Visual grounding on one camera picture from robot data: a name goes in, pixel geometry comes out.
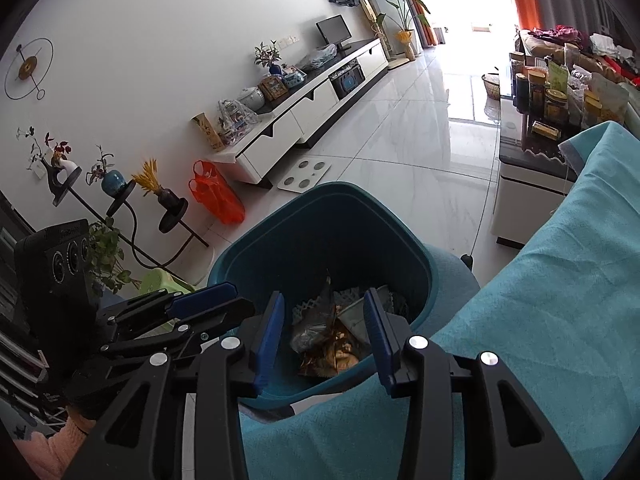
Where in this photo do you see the white foam fruit net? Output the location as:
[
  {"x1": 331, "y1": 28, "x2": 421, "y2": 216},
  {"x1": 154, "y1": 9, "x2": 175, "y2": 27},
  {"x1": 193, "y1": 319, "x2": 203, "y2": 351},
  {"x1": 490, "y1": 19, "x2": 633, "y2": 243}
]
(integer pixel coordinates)
[{"x1": 292, "y1": 285, "x2": 368, "y2": 322}]

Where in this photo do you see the wooden picture frame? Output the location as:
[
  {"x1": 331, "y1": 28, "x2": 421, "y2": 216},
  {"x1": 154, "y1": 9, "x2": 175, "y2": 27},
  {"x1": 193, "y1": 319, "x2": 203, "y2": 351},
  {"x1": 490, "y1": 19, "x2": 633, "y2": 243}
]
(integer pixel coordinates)
[{"x1": 258, "y1": 76, "x2": 290, "y2": 102}]

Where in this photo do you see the black-topped white coffee table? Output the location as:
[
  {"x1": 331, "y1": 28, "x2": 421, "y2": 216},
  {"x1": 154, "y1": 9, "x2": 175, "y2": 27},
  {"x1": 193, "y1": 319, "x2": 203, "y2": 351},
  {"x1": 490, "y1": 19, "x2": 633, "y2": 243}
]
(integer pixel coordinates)
[{"x1": 490, "y1": 95, "x2": 583, "y2": 252}]

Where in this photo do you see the person's left forearm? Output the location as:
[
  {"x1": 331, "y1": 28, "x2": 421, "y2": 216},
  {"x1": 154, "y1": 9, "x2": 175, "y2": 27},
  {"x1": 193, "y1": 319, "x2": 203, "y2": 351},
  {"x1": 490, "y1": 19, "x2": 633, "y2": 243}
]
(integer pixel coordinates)
[{"x1": 12, "y1": 407, "x2": 96, "y2": 480}]

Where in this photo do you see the green trailing plant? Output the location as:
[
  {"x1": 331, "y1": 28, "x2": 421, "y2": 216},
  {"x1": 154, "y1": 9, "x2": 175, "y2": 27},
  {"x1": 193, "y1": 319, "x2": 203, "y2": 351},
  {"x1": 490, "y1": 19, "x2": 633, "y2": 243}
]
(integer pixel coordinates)
[{"x1": 87, "y1": 217, "x2": 142, "y2": 296}]

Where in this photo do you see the white TV stand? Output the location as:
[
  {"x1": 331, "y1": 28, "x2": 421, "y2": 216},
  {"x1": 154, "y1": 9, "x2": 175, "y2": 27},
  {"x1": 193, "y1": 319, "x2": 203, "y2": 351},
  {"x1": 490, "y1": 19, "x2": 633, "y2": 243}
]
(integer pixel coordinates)
[{"x1": 205, "y1": 37, "x2": 390, "y2": 185}]

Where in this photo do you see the round blue vase with plant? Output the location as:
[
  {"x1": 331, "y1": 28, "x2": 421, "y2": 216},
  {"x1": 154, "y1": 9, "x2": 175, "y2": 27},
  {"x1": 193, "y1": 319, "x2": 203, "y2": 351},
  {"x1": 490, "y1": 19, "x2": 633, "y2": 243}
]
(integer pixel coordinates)
[{"x1": 86, "y1": 145, "x2": 126, "y2": 197}]

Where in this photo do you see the pile of clothes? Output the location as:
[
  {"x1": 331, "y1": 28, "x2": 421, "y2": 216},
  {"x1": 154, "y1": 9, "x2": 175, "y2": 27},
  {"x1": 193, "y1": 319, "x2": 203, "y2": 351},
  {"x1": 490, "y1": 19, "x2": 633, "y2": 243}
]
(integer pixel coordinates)
[{"x1": 520, "y1": 25, "x2": 640, "y2": 86}]

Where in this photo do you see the white bathroom scale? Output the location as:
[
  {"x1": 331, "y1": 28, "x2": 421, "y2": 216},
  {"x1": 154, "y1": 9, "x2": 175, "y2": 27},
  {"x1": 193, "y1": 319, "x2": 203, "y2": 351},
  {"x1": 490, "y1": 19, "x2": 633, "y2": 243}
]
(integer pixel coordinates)
[{"x1": 277, "y1": 158, "x2": 331, "y2": 193}]

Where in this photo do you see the small plant in blue vase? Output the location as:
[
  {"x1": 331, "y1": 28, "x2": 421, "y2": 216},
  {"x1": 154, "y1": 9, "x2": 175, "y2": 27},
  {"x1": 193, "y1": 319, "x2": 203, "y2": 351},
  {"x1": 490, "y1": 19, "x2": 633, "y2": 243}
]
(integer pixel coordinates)
[{"x1": 254, "y1": 40, "x2": 284, "y2": 76}]

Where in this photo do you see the teal plastic trash bin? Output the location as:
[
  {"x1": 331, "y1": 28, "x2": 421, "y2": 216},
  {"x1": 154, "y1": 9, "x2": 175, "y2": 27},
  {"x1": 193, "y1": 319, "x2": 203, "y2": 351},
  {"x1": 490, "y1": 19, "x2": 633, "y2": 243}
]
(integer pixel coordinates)
[{"x1": 206, "y1": 182, "x2": 433, "y2": 411}]

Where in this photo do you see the round black wall clock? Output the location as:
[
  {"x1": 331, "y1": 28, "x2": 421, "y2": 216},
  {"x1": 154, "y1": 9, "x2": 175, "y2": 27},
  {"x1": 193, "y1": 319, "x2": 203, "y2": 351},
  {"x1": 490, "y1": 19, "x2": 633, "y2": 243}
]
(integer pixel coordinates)
[{"x1": 4, "y1": 37, "x2": 55, "y2": 101}]

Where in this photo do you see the white ceramic jar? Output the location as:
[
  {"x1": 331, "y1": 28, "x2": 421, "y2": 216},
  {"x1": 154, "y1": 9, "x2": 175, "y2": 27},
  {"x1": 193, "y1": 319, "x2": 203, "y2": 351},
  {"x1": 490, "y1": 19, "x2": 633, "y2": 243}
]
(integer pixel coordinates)
[{"x1": 239, "y1": 86, "x2": 265, "y2": 110}]

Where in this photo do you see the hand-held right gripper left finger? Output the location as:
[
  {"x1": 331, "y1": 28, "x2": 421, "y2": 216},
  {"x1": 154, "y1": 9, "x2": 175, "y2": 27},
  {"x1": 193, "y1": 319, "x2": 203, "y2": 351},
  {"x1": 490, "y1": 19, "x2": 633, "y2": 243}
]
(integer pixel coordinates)
[{"x1": 62, "y1": 290, "x2": 286, "y2": 480}]

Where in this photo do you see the blue striped blanket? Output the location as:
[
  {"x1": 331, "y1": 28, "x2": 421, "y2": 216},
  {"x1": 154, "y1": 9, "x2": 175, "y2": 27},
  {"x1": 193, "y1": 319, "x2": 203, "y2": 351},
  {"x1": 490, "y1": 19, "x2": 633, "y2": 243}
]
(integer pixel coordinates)
[{"x1": 239, "y1": 121, "x2": 640, "y2": 480}]

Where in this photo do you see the thin black cable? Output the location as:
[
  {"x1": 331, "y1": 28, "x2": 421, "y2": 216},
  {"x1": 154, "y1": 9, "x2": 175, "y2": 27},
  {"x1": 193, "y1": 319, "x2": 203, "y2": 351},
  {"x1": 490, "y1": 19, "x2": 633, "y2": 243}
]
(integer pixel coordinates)
[{"x1": 460, "y1": 135, "x2": 503, "y2": 268}]

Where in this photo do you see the group of jars and packets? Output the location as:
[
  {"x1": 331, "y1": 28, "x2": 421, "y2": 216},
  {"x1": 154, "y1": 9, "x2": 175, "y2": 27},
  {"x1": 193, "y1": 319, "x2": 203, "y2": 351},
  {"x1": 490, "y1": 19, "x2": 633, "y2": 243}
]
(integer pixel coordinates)
[{"x1": 507, "y1": 42, "x2": 632, "y2": 147}]

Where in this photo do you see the plastic-wrapped tray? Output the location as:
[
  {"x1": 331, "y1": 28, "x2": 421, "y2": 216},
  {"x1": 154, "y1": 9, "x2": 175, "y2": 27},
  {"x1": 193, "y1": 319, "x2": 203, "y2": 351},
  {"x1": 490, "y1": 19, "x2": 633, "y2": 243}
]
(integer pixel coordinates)
[{"x1": 299, "y1": 44, "x2": 338, "y2": 71}]

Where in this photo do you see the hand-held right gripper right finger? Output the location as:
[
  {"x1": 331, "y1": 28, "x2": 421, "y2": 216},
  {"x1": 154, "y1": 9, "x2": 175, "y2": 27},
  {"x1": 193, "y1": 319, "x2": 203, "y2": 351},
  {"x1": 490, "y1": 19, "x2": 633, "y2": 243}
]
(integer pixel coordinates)
[{"x1": 363, "y1": 287, "x2": 583, "y2": 480}]

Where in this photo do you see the yellow wheat in dark vase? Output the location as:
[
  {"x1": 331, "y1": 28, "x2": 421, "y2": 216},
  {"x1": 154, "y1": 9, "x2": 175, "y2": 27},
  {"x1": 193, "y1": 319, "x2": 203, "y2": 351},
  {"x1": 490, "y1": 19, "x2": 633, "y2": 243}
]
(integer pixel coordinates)
[{"x1": 131, "y1": 159, "x2": 177, "y2": 208}]

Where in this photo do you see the green plastic stool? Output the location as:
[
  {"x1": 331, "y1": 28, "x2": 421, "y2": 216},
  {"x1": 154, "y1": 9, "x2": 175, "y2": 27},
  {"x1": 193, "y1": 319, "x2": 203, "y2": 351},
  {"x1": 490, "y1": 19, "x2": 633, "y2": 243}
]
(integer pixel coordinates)
[{"x1": 137, "y1": 267, "x2": 196, "y2": 296}]

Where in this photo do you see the white vase with red branches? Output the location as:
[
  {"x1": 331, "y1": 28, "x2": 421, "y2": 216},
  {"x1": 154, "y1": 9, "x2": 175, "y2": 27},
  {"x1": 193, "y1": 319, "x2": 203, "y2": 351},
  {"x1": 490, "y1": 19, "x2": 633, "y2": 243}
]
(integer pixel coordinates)
[{"x1": 17, "y1": 125, "x2": 78, "y2": 181}]

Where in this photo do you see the yellow decorated box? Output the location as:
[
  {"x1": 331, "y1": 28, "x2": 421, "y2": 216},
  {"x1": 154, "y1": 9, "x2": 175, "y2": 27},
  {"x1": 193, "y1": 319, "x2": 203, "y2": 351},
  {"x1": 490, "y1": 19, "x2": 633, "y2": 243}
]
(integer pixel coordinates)
[{"x1": 192, "y1": 112, "x2": 226, "y2": 153}]

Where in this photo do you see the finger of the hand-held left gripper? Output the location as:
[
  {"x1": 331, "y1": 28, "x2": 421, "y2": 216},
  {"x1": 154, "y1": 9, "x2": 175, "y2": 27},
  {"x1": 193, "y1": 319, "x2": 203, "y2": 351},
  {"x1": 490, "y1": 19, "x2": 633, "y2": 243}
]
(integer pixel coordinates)
[
  {"x1": 97, "y1": 282, "x2": 238, "y2": 332},
  {"x1": 100, "y1": 297, "x2": 257, "y2": 362}
]

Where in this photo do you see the orange plastic bag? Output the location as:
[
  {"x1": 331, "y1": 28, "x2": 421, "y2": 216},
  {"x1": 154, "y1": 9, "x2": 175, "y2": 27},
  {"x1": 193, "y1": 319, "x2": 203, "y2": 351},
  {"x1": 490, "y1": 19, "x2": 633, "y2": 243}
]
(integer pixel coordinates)
[{"x1": 189, "y1": 160, "x2": 246, "y2": 225}]

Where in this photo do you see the tall green potted plant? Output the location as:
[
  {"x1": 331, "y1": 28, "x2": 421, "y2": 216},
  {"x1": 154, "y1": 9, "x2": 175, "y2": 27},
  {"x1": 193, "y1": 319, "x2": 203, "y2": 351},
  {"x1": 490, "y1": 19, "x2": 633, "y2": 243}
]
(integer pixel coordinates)
[{"x1": 376, "y1": 0, "x2": 432, "y2": 59}]

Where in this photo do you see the black built-in appliance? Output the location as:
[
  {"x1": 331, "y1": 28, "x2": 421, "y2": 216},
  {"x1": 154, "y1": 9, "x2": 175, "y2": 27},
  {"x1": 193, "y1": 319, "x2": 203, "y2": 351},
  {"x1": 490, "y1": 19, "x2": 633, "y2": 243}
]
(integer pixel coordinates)
[{"x1": 328, "y1": 60, "x2": 366, "y2": 100}]

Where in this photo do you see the small black monitor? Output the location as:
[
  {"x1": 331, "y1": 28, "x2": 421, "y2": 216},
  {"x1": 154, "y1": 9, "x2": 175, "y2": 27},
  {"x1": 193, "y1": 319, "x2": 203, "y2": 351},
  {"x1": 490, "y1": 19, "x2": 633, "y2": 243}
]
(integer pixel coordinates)
[{"x1": 316, "y1": 16, "x2": 352, "y2": 52}]

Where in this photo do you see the shiny snack wrapper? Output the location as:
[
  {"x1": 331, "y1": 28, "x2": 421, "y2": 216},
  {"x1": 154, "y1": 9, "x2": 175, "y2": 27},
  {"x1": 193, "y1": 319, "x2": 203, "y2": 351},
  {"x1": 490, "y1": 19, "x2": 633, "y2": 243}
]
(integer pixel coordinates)
[{"x1": 299, "y1": 320, "x2": 362, "y2": 377}]

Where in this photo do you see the black metal plant stand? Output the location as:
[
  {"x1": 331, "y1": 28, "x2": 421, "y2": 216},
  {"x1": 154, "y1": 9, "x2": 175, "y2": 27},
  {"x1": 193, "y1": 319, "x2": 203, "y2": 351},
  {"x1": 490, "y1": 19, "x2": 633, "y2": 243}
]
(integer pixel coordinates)
[{"x1": 42, "y1": 160, "x2": 211, "y2": 271}]

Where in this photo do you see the plastic-wrapped ship model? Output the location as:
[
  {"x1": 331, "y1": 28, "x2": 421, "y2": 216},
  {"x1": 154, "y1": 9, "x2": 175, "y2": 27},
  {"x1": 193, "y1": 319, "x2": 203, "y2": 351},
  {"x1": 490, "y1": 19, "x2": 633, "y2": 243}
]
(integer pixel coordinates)
[{"x1": 216, "y1": 99, "x2": 261, "y2": 146}]

